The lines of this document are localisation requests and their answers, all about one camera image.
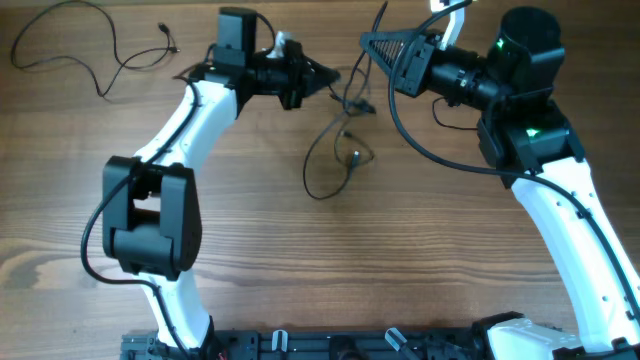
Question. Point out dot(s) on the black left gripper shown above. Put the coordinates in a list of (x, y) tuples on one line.
[(304, 81)]

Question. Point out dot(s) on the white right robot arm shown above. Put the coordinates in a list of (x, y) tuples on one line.
[(531, 146)]

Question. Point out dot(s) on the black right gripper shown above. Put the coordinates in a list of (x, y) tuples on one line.
[(421, 55)]

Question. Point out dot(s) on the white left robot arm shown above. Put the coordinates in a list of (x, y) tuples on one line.
[(151, 216)]

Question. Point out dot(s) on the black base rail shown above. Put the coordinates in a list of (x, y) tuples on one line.
[(448, 343)]

